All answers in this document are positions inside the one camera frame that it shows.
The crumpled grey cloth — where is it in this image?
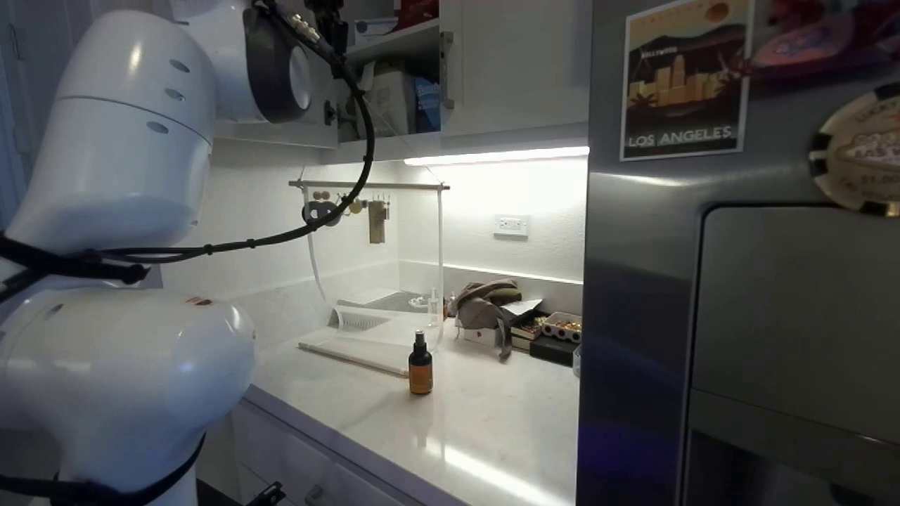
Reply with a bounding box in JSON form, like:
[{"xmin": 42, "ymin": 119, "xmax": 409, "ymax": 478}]
[{"xmin": 451, "ymin": 278, "xmax": 523, "ymax": 365}]

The dark compartment box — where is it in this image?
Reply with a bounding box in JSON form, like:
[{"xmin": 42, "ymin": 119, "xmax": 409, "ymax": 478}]
[{"xmin": 523, "ymin": 310, "xmax": 583, "ymax": 369}]

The black drawer handle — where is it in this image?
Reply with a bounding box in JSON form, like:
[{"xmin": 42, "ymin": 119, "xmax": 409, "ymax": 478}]
[{"xmin": 247, "ymin": 478, "xmax": 289, "ymax": 506}]

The pink red fridge magnet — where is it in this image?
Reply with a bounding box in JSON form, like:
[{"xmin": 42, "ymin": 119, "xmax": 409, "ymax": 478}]
[{"xmin": 746, "ymin": 0, "xmax": 900, "ymax": 88}]

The under-cabinet light bar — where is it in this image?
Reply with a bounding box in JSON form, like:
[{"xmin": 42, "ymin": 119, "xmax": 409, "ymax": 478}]
[{"xmin": 403, "ymin": 143, "xmax": 590, "ymax": 173}]

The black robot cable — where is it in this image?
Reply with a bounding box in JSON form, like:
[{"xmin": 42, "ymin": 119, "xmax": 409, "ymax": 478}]
[{"xmin": 0, "ymin": 0, "xmax": 381, "ymax": 303}]

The poker chip magnet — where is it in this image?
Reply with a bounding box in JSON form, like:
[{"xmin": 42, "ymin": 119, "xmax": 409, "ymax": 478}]
[{"xmin": 804, "ymin": 83, "xmax": 900, "ymax": 219}]

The yellow charm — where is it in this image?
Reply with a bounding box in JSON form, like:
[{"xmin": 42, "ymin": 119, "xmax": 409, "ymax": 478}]
[{"xmin": 367, "ymin": 201, "xmax": 391, "ymax": 248}]

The amber spray bottle black cap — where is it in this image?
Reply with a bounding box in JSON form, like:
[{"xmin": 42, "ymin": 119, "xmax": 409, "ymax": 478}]
[{"xmin": 405, "ymin": 333, "xmax": 436, "ymax": 399}]

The stainless steel refrigerator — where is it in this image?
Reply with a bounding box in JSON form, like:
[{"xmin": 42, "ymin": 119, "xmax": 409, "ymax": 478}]
[{"xmin": 573, "ymin": 0, "xmax": 900, "ymax": 506}]

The white wall outlet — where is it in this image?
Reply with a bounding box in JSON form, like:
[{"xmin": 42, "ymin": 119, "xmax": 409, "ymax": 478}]
[{"xmin": 492, "ymin": 212, "xmax": 535, "ymax": 243}]

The Los Angeles poster magnet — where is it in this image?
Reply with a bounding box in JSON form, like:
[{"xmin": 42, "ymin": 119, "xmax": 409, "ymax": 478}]
[{"xmin": 617, "ymin": 0, "xmax": 758, "ymax": 164}]

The black round badge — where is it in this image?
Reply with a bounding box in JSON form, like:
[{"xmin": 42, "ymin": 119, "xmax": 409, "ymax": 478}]
[{"xmin": 302, "ymin": 192, "xmax": 344, "ymax": 227}]

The white printed box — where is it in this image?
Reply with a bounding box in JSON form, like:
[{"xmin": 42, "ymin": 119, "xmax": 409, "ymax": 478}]
[{"xmin": 502, "ymin": 296, "xmax": 549, "ymax": 323}]

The blue plastic package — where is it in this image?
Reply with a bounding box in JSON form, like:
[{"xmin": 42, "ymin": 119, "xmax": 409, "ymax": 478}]
[{"xmin": 409, "ymin": 73, "xmax": 444, "ymax": 135}]

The white wall cupboard with shelves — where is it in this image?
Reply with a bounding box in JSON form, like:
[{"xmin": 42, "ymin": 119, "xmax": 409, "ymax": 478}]
[{"xmin": 333, "ymin": 0, "xmax": 590, "ymax": 164}]

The grey cardboard box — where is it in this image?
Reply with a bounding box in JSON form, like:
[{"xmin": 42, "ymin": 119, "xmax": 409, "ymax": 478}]
[{"xmin": 326, "ymin": 291, "xmax": 421, "ymax": 334}]

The white paper bag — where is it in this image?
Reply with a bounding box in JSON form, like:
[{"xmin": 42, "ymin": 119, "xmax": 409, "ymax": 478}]
[{"xmin": 360, "ymin": 62, "xmax": 414, "ymax": 142}]

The transparent flag with wooden dowels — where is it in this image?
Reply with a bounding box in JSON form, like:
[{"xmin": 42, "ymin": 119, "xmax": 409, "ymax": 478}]
[{"xmin": 286, "ymin": 178, "xmax": 457, "ymax": 379}]

